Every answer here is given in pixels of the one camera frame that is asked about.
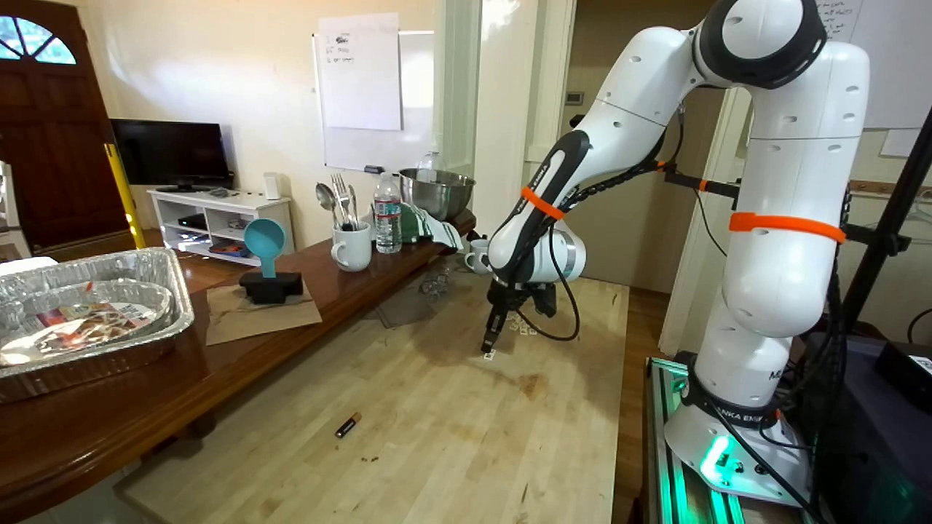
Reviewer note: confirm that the dark wooden side table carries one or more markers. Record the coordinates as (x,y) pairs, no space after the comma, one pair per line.
(55,447)

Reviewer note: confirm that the steel mixing bowl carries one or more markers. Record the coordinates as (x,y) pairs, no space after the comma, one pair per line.
(442,192)

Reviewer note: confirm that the black camera tripod arm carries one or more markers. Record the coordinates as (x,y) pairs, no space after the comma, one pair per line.
(879,242)

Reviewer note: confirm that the brown paper sheet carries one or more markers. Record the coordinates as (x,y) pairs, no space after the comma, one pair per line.
(233,315)

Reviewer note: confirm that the white tv shelf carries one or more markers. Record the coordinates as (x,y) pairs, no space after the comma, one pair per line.
(214,224)

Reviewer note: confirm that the white mug with utensils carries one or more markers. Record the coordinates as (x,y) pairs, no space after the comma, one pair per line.
(351,249)

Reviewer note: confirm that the clear water bottle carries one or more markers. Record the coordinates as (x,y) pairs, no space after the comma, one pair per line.
(388,220)

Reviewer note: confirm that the small black object on table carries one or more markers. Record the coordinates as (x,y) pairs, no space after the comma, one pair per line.
(348,425)

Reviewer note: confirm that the white paper whiteboard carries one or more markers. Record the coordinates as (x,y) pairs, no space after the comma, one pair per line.
(375,92)

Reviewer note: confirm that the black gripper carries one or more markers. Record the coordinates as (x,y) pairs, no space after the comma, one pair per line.
(502,300)

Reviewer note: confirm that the black television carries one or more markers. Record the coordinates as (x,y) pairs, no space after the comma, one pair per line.
(173,152)

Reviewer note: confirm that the striped green white towel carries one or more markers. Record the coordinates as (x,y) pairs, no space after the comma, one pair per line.
(419,224)

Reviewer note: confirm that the aluminium foil tray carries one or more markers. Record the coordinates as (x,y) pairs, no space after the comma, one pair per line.
(88,310)

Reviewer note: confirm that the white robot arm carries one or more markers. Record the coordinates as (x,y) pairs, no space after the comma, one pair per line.
(808,114)

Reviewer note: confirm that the green lit robot base rail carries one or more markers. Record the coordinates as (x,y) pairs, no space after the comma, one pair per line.
(706,470)

